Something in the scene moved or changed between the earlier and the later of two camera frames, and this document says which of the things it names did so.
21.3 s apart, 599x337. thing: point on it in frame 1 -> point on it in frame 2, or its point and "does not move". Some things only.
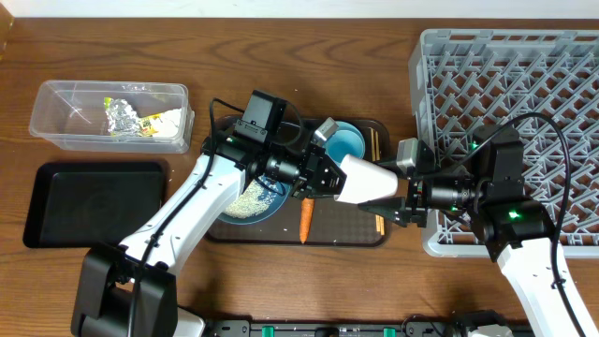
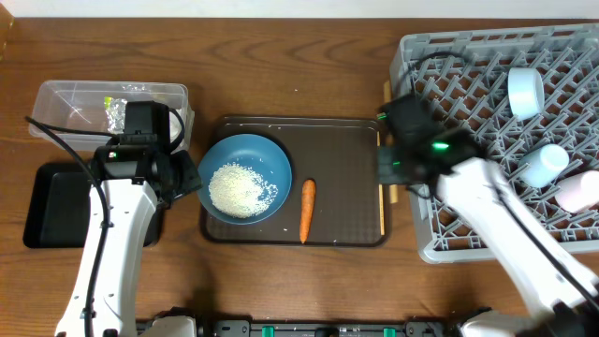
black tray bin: [93, 204] does not move
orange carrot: [306, 218] does not move
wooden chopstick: [377, 217] -> [380, 191]
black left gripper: [313, 157] -> [194, 179]
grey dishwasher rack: [465, 79] does not move
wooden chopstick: [381, 218] -> [392, 187]
